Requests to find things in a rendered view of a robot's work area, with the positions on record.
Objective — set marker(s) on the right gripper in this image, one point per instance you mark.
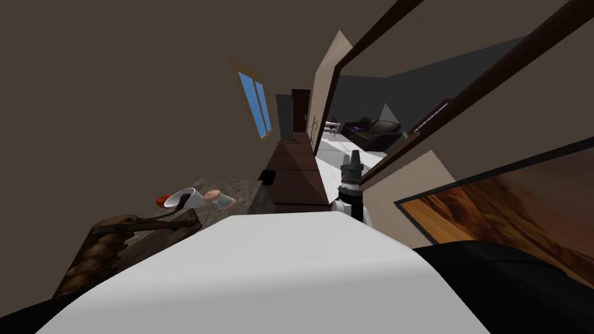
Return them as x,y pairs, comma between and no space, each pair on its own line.
351,174

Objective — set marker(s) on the black sofa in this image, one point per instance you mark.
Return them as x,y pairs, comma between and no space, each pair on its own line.
376,132

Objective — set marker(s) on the small white table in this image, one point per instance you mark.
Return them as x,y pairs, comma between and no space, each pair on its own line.
332,127

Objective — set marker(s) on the brown wooden cabinet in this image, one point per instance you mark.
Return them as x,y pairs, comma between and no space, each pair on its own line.
297,178

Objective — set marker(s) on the dark brown door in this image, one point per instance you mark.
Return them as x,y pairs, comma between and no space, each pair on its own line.
300,111

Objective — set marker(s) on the small black box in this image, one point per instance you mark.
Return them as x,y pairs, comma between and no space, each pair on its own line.
267,176

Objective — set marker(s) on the blue window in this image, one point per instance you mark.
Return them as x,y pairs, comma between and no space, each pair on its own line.
255,104

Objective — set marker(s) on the white cup with pink top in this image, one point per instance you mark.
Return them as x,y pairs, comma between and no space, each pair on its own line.
222,199

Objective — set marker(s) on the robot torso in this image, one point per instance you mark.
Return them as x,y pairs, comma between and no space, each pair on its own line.
278,278

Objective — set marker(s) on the white mug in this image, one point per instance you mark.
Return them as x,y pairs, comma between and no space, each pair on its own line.
192,199

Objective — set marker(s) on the orange-red round fruit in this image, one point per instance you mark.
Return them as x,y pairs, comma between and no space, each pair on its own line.
162,201

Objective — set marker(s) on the brown wooden tray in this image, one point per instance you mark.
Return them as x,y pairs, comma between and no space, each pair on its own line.
100,253

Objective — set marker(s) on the orange-brown framed wall picture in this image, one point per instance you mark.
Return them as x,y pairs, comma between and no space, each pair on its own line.
519,208

